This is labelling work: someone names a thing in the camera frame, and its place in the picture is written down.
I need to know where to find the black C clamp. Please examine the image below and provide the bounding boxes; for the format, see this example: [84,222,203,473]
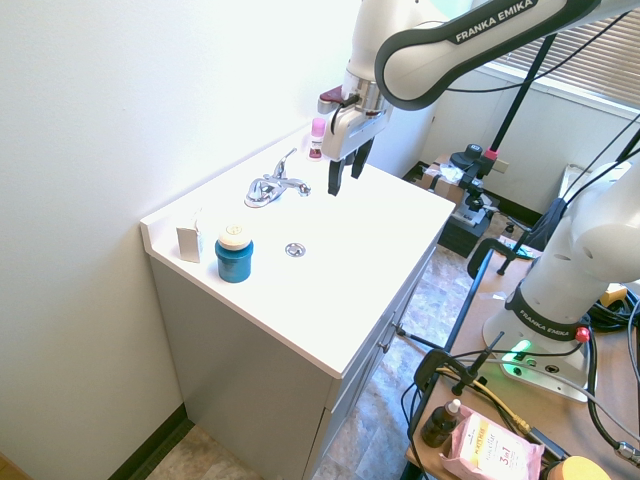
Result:
[468,238,540,277]
[413,329,507,402]

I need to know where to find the grey vanity cabinet white top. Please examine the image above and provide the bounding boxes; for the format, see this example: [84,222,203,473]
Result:
[139,119,458,480]

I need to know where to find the brown dropper bottle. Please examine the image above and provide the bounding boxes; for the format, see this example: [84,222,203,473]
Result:
[420,398,464,448]

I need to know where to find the pink capped small bottle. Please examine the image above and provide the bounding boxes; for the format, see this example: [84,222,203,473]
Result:
[307,117,328,163]

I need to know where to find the chrome faucet body with spout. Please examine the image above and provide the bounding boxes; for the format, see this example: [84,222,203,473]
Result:
[243,173,313,209]

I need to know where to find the black cable bundle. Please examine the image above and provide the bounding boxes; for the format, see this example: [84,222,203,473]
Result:
[582,287,640,469]

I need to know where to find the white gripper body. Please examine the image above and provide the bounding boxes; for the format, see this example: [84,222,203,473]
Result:
[321,106,390,164]

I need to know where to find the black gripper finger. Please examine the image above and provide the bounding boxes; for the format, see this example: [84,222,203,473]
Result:
[350,139,374,180]
[327,159,347,197]

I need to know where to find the window blinds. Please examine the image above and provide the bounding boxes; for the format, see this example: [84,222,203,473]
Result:
[491,18,640,110]

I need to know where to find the brown cardboard box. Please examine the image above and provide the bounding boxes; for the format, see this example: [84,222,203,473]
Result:
[418,153,474,202]

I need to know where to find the black camera stand pole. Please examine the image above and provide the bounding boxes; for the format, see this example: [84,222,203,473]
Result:
[487,35,552,161]

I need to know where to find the black stacked cases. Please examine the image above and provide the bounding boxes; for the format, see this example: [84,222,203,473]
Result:
[437,208,490,259]

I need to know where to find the pink wipes pack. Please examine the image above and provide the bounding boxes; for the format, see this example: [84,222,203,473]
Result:
[439,405,546,480]

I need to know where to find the dark grey cloth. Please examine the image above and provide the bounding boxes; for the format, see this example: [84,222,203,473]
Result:
[528,198,572,247]

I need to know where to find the red grey wrist camera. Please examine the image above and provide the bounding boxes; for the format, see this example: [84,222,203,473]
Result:
[316,85,359,116]

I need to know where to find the small white carton box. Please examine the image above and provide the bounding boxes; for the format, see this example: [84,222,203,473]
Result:
[175,208,206,264]

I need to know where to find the yellow round sponge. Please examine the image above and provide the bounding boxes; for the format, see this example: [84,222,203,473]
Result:
[543,453,607,480]

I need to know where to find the yellow control box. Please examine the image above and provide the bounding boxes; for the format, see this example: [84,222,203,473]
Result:
[598,282,632,307]

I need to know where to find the blue jar with cream lid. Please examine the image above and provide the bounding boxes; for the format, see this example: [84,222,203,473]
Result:
[214,223,255,285]

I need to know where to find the yellow cable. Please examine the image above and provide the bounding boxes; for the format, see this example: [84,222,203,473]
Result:
[471,378,532,437]

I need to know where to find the raised chrome lever handle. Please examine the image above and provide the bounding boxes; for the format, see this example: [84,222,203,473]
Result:
[270,147,299,181]

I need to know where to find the black camera on stand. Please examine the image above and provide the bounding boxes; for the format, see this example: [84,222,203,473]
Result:
[448,143,502,214]

